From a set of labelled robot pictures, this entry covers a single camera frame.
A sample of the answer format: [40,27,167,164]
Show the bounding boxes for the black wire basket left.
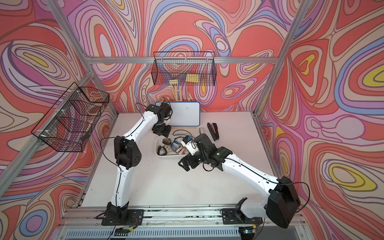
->
[31,83,110,153]

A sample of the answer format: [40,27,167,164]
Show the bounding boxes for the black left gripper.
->
[151,119,171,136]

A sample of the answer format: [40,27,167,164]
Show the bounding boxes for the black wire basket back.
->
[151,51,217,87]

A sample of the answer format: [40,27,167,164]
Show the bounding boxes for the blue translucent watch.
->
[170,142,182,153]

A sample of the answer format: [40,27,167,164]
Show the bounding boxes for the white plastic storage box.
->
[154,135,193,159]

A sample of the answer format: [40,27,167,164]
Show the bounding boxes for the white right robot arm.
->
[178,134,301,229]

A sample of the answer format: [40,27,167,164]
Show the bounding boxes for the yellow sticky notes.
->
[186,74,200,83]

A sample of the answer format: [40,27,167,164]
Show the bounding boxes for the black digital watch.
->
[157,146,168,156]

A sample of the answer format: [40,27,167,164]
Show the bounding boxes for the black stapler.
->
[207,123,220,141]

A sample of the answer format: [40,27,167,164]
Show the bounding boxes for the small white whiteboard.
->
[165,102,201,127]

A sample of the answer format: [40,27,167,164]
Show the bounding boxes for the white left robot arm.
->
[102,101,172,226]

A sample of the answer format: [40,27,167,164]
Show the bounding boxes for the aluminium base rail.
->
[52,205,313,240]

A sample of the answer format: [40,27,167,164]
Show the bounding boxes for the black wire basket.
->
[31,83,110,153]
[151,51,217,87]

